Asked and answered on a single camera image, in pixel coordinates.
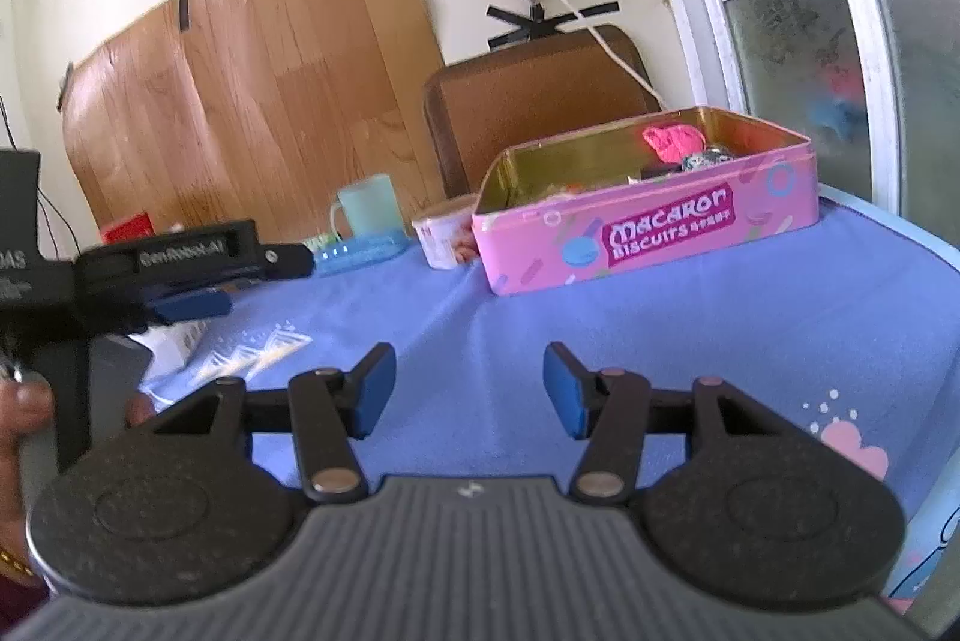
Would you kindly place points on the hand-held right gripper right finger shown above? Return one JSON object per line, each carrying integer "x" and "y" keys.
{"x": 566, "y": 395}

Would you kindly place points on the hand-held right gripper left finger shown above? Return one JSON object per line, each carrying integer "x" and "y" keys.
{"x": 375, "y": 386}

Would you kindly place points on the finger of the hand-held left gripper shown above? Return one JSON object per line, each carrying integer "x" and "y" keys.
{"x": 285, "y": 261}
{"x": 195, "y": 307}

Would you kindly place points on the pink biscuit tin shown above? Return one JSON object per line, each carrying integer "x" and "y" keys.
{"x": 675, "y": 229}

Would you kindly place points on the person's left forearm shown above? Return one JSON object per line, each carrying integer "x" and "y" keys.
{"x": 11, "y": 596}

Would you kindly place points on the pink knitted soft item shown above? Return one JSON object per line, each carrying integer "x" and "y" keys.
{"x": 671, "y": 142}

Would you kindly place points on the dark patterned soft item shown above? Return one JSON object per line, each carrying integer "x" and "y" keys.
{"x": 705, "y": 159}

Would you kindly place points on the person's left hand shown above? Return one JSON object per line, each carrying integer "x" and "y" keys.
{"x": 22, "y": 409}

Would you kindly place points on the green packet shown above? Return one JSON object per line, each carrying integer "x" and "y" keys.
{"x": 319, "y": 241}

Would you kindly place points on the white packet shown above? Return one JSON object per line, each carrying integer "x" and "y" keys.
{"x": 176, "y": 345}

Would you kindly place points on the red box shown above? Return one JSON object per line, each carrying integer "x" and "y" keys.
{"x": 127, "y": 229}

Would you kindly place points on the white wrapped packet strip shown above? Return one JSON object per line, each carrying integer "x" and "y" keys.
{"x": 247, "y": 352}

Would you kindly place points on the blue plastic tray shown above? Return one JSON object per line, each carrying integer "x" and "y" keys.
{"x": 360, "y": 255}

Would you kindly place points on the green plastic cup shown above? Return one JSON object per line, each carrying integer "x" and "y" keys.
{"x": 367, "y": 206}

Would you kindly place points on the wooden board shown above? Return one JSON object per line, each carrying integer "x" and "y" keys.
{"x": 262, "y": 86}

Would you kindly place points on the blue printed tablecloth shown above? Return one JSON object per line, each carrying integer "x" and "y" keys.
{"x": 750, "y": 349}

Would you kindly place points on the brown mesh chair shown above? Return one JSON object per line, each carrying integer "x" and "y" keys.
{"x": 525, "y": 101}

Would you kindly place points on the black tape strip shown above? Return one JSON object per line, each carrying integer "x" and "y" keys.
{"x": 577, "y": 11}
{"x": 517, "y": 38}

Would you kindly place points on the white framed glass door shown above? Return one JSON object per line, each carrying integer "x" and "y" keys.
{"x": 787, "y": 49}

